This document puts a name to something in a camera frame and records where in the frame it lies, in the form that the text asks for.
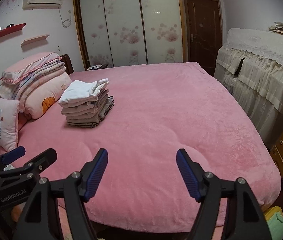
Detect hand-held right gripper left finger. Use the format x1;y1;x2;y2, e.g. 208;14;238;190
11;148;109;240

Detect light green cloth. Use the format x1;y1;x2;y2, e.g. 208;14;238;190
268;212;283;240

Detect stack of folded clothes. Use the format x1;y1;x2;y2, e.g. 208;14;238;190
61;89;115;128

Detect folded pink patterned quilt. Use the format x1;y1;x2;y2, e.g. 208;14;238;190
0;61;73;120

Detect cream lace covered piano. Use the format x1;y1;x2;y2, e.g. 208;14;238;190
214;28;283;150

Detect light wooden wall shelf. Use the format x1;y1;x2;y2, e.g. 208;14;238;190
21;34;50;48

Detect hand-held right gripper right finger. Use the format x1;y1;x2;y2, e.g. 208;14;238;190
176;148;269;240

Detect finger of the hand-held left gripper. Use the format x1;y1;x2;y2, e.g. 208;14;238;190
0;146;27;167
0;148;57;180

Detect red wall shelf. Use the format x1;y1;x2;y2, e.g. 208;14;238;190
0;23;26;40

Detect small pink embroidered cushion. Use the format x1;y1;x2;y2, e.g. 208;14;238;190
0;97;20;153

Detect white printed sweatshirt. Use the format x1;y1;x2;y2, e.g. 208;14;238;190
58;79;110;107

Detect dark brown wooden door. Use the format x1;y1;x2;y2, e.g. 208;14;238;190
183;0;223;75

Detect pink bed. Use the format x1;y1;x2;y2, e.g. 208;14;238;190
0;61;282;230

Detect floral sliding door wardrobe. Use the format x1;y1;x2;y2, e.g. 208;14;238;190
73;0;184;70

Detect dark bedside table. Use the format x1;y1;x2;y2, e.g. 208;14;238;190
85;64;109;71

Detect white air conditioner cord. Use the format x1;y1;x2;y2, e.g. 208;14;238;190
58;6;73;28

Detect pink frilled pillow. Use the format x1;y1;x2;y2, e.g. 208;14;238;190
0;52;62;84

